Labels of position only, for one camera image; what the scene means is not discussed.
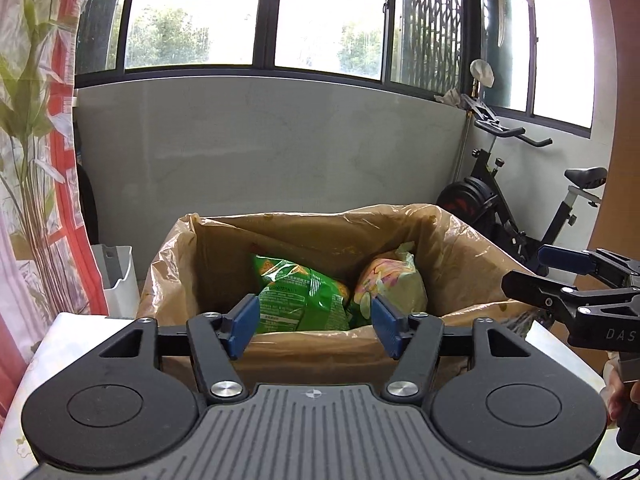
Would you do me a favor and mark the person right hand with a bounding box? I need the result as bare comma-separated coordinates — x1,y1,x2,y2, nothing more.
601,359,640,424

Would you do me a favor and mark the black exercise bike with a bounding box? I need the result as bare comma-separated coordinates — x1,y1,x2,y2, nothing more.
434,91,609,279

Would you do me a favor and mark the pale green snack bag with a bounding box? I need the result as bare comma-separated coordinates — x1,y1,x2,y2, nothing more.
346,242,428,328

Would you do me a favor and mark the green corn chip bag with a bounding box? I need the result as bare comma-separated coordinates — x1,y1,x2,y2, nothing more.
254,255,350,334

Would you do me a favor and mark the white trash bin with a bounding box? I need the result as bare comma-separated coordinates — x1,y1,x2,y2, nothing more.
91,244,140,318

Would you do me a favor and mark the red printed curtain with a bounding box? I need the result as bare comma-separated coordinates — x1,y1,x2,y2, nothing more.
0,0,107,419

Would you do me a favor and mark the brown cardboard box with liner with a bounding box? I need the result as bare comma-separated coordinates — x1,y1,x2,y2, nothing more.
138,205,536,389

